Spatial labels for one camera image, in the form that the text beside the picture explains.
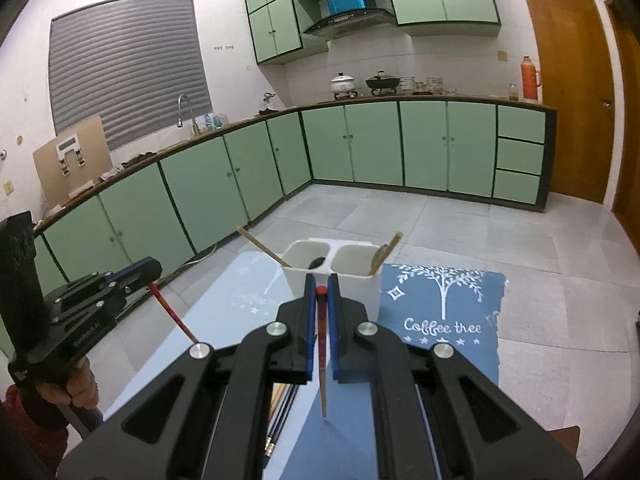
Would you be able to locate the green kitchen base cabinets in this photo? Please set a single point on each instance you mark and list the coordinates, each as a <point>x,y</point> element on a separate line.
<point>375,145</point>

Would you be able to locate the white rag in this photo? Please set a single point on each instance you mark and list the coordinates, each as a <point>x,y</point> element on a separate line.
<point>111,174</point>

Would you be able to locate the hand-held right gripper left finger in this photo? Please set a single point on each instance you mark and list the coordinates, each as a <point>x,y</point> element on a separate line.
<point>314,340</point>

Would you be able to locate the white two-compartment utensil holder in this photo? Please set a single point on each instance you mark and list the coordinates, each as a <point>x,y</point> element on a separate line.
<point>357,290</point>

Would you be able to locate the black wok with lid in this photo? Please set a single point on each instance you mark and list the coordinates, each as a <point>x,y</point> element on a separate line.
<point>382,81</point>

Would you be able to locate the black range hood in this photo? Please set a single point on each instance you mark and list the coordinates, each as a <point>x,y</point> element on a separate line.
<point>345,22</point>

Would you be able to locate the dark blue printed placemat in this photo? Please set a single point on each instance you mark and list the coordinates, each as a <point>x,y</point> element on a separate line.
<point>480,360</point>

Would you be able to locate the small glass jar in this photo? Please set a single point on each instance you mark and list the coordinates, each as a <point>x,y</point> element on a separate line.
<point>512,92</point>

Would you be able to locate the bottles beside sink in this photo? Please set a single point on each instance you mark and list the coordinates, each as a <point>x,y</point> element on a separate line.
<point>215,121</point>

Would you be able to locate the brown wooden door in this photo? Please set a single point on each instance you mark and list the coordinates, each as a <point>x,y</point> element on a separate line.
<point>627,135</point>
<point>565,90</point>

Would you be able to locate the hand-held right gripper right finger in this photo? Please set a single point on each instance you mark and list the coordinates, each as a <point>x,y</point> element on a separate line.
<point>334,350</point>

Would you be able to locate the black gas stove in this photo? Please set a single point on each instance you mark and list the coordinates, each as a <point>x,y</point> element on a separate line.
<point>382,93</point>

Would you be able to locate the person's left hand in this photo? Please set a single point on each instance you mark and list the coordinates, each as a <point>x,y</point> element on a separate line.
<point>85,385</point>

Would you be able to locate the dark cloth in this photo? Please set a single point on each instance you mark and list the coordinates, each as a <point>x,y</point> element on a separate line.
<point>137,160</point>

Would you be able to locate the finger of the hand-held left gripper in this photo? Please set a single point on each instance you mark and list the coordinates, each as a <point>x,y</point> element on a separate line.
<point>135,297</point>
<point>135,270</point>

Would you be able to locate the orange thermos flask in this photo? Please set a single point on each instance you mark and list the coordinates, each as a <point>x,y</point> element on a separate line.
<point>529,80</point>

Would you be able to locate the person's left forearm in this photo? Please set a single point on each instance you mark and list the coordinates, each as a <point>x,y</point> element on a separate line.
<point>30,410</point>

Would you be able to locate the bundle of chopsticks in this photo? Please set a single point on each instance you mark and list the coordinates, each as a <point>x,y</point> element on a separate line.
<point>283,417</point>

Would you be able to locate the white lidded pot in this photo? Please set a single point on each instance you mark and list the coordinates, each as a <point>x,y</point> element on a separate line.
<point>343,85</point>

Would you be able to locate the brown cardboard sheet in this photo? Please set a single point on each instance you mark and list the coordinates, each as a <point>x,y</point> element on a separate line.
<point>95,145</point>

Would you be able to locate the stack of bowls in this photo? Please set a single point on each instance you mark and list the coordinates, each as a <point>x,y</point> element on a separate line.
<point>408,85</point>
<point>435,85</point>

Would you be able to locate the grey window blind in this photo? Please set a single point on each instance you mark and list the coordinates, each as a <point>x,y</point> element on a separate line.
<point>130,65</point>

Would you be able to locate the plain wooden chopstick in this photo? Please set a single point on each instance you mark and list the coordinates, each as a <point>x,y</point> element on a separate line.
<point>390,247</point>
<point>260,246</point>

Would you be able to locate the wooden chopstick red patterned end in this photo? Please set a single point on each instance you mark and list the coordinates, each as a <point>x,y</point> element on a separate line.
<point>172,312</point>
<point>324,395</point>

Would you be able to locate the metal kitchen faucet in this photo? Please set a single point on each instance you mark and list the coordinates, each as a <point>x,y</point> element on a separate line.
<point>192,117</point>

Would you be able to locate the metal kettle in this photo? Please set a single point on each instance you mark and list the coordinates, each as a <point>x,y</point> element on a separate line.
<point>268,102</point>

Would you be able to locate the black chopstick red patterned end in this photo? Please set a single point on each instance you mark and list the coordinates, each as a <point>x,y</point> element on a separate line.
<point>274,430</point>

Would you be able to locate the light blue printed placemat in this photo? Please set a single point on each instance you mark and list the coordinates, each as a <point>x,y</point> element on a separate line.
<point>235,300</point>

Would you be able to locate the white digital scale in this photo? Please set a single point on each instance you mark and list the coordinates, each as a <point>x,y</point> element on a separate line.
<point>67,147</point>

